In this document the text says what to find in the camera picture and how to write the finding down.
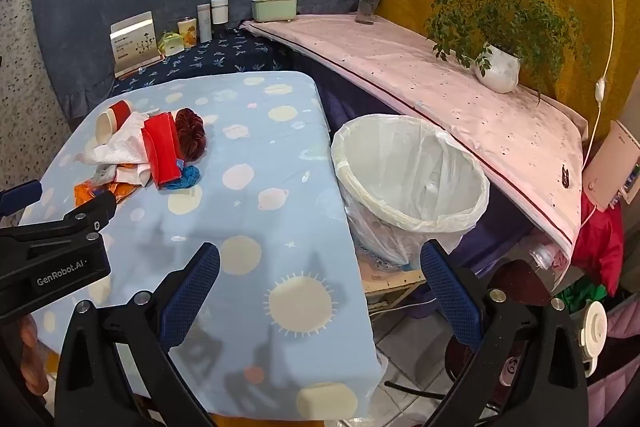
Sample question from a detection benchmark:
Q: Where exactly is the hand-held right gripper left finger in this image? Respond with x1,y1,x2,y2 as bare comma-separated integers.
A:
54,242,221,427

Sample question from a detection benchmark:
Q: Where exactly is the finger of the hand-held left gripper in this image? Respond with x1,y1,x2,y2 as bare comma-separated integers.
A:
0,179,44,221
0,190,119,253

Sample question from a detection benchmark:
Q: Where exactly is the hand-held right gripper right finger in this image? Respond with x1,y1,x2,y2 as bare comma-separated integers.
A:
420,240,589,427

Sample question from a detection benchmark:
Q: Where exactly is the orange wrapper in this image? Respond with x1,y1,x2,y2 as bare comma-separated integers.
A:
74,179,143,208

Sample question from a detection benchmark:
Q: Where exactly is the white cloth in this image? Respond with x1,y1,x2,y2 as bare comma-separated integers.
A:
75,109,151,170
116,162,153,188

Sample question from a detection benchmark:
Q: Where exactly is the large red paper cup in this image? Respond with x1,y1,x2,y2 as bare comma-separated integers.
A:
141,112,183,190

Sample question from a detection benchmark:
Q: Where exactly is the small red paper cup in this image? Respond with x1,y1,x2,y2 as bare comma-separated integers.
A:
96,102,133,145

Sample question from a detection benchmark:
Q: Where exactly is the white lined trash bin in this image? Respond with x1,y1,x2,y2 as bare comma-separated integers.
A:
331,113,491,270

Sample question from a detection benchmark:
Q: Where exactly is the dark red scrunchie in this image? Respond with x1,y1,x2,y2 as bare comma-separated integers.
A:
174,108,207,160

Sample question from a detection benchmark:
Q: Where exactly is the person's left hand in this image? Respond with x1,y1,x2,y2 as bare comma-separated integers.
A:
17,314,51,395

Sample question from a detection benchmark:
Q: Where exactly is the wooden stool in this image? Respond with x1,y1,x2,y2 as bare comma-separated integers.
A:
360,264,431,313

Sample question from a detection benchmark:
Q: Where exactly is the dark red stool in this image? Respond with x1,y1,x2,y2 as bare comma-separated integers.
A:
445,257,556,408

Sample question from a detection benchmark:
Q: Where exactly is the clear plastic bottle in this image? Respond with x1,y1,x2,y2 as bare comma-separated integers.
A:
530,243,558,270

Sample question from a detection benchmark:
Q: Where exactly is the green cloth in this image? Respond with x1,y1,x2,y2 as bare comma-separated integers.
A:
555,277,608,308

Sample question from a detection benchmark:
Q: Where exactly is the blender jug with white lid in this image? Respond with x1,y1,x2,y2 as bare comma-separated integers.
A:
570,299,608,378

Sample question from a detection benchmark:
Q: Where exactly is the blue planet-print blanket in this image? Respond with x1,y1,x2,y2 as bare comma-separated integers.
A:
20,71,383,420

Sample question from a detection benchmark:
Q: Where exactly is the red garment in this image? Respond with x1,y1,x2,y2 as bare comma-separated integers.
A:
572,204,626,298

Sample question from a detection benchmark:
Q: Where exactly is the pink quilted jacket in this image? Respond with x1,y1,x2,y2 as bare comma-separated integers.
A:
587,292,640,403

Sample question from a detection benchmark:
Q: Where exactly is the white cardboard box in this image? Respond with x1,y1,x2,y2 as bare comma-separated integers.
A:
110,12,163,75

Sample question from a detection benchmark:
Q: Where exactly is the green tissue pack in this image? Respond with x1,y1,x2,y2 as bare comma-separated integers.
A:
157,32,186,56

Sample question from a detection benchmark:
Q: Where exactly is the yellow tin can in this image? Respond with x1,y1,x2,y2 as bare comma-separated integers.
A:
177,17,199,48

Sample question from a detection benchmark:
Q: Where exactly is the dark blue patterned cloth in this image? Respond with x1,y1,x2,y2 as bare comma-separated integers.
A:
107,29,293,95

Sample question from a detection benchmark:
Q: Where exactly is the pink sheet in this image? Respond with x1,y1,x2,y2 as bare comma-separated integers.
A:
240,13,590,258

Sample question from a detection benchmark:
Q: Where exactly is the white tube bottle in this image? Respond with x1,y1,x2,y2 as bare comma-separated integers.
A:
196,3,213,42

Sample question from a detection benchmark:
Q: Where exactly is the green plant in white pot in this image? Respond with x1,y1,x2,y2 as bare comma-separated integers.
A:
400,0,591,105

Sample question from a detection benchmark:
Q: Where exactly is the green tissue box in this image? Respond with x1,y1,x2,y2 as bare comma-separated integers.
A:
251,0,299,22

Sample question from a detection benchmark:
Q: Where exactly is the white power cable with switch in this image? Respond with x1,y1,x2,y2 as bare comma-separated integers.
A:
580,0,616,228

